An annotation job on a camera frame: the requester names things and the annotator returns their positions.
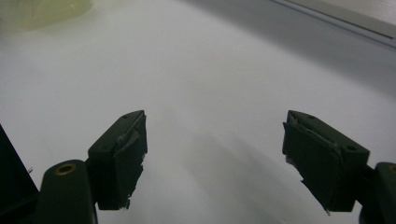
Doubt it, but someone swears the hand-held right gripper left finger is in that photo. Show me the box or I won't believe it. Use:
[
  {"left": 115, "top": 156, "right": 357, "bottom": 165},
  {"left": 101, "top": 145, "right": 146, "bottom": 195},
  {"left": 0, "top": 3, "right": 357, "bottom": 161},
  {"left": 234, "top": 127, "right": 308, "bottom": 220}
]
[{"left": 87, "top": 109, "right": 149, "bottom": 211}]

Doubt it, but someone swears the grey flat board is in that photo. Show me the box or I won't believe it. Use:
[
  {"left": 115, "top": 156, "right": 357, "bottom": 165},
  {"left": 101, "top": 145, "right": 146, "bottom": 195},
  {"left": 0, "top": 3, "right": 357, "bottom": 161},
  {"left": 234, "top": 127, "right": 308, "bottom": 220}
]
[{"left": 273, "top": 0, "right": 396, "bottom": 49}]

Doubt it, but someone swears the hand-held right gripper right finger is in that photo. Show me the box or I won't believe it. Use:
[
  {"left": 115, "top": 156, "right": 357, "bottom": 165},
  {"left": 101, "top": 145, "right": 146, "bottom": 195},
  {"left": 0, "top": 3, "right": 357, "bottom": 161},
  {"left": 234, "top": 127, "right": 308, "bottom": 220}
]
[{"left": 281, "top": 109, "right": 371, "bottom": 217}]

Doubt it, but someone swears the clear plastic container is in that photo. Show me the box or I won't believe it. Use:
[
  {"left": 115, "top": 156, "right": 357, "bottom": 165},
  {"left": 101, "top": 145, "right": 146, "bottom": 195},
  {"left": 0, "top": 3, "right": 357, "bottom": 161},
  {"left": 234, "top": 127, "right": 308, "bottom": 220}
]
[{"left": 0, "top": 0, "right": 94, "bottom": 32}]

